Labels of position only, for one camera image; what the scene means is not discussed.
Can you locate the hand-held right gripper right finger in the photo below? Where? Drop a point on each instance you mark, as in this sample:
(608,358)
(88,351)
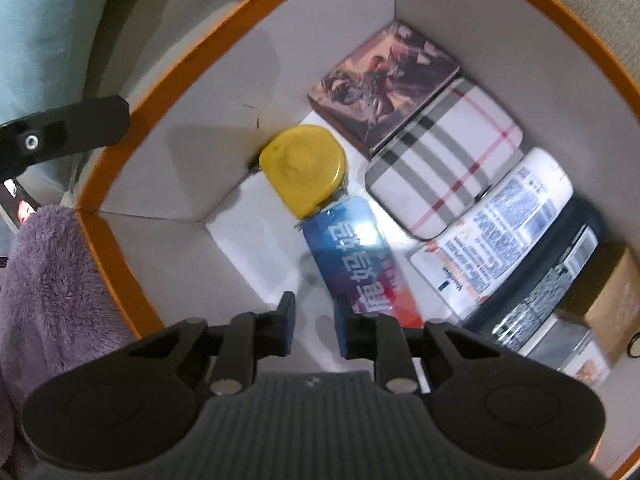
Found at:
(342,330)

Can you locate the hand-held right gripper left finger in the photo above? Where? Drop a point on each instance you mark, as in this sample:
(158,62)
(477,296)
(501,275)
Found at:
(287,320)

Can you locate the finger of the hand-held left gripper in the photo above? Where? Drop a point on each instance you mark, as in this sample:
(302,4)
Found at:
(75,127)

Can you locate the blue tin box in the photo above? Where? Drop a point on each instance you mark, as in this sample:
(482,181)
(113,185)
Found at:
(345,255)

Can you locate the orange cardboard box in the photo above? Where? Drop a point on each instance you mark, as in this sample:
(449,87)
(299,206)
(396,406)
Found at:
(200,110)

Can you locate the yellow tape measure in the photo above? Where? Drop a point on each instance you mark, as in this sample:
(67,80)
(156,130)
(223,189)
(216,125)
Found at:
(300,170)

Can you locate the white squeeze tube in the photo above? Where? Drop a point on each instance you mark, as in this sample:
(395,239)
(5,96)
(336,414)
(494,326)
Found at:
(500,225)

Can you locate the plaid case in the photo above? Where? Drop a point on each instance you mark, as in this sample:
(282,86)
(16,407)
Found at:
(440,160)

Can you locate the dark blue spray can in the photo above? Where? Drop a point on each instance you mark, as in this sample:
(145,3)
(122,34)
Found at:
(550,285)

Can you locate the clear plastic case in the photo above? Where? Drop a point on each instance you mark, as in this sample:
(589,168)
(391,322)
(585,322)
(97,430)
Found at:
(565,350)

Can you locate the art printed box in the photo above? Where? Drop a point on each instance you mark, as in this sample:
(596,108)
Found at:
(385,85)

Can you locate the small brown cardboard box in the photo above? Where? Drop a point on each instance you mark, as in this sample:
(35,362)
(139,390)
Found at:
(610,300)

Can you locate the light blue pillow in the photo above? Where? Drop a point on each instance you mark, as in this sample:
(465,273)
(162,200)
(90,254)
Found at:
(45,35)

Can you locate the purple fluffy blanket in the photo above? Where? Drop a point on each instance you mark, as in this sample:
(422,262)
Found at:
(50,300)

